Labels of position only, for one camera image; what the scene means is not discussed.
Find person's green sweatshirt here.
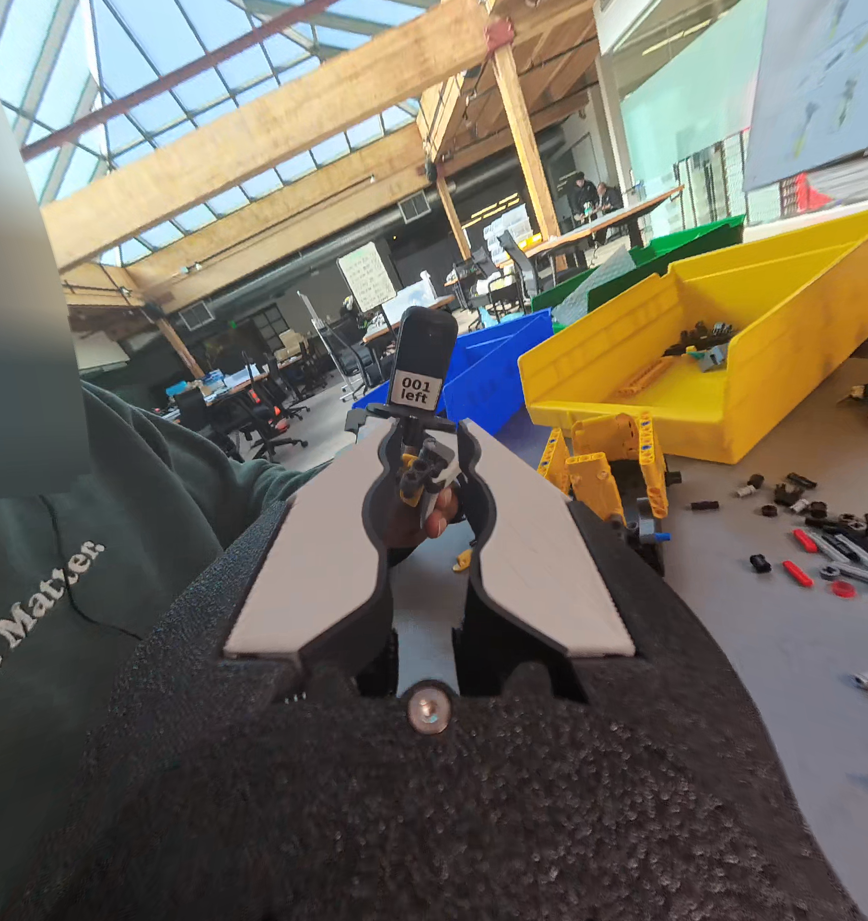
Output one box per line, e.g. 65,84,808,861
0,382,320,921

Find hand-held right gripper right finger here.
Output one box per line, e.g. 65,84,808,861
456,421,638,685

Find person's left hand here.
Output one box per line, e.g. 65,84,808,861
388,487,461,555

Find black lego parts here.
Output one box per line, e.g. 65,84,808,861
662,320,740,361

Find pile of small lego pins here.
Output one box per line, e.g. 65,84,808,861
689,468,868,692

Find open instruction booklet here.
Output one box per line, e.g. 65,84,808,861
744,0,868,192

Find yellow black lego model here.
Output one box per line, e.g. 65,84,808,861
535,411,682,577

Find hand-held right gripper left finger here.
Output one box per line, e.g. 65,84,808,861
222,418,399,685

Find glass skylight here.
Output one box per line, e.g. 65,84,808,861
0,0,478,267

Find green storage bin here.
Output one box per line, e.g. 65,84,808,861
528,216,747,315

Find clear plastic bag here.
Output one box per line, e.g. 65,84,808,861
550,248,639,325

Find blue storage bin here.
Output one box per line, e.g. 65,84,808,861
355,310,557,436

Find small yellow lego subassembly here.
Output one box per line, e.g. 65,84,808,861
399,437,464,508

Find black office chair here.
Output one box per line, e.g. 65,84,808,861
312,320,392,390
211,367,313,461

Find wooden office table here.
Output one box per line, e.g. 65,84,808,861
528,185,687,267

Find yellow lego beam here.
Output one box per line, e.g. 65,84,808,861
614,357,680,401

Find large yellow storage bin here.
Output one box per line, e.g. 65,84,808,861
518,202,868,464

